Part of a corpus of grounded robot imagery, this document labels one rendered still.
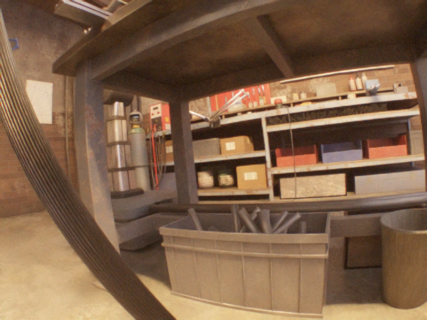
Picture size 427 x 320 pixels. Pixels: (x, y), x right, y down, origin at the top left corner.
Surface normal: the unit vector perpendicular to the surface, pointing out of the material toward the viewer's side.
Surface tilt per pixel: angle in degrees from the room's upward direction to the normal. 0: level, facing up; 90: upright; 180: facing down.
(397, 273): 96
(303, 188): 90
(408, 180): 90
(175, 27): 90
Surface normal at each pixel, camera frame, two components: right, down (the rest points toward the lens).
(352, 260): -0.48, 0.05
